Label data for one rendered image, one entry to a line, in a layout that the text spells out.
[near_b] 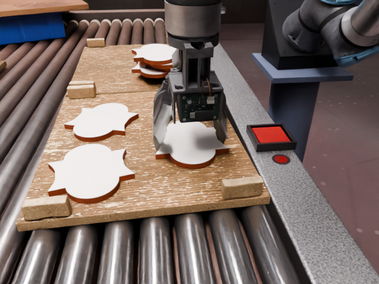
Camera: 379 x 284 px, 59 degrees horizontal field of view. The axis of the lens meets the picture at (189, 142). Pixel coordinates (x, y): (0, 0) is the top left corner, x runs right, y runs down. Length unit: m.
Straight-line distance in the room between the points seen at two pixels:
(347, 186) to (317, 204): 1.65
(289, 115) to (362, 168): 1.19
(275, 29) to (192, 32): 0.80
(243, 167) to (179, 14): 0.26
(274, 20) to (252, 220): 0.87
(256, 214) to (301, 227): 0.06
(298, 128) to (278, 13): 0.41
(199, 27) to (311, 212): 0.30
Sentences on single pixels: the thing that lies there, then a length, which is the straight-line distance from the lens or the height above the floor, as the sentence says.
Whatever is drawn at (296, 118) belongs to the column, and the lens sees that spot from 1.27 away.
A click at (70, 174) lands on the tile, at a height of 0.95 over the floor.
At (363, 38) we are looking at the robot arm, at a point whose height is 1.03.
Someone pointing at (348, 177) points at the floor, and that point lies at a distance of 2.27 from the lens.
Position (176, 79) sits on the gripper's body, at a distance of 0.49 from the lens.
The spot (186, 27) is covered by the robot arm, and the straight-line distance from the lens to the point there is 0.44.
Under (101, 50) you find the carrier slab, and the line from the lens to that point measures 1.16.
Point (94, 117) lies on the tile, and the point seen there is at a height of 0.95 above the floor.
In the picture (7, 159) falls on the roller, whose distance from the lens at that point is 0.67.
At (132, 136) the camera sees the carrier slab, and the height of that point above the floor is 0.94.
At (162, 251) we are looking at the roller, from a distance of 0.44.
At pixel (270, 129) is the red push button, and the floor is 0.93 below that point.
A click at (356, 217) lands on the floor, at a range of 1.99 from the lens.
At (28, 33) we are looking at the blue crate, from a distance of 1.41.
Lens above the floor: 1.26
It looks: 32 degrees down
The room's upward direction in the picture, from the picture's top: straight up
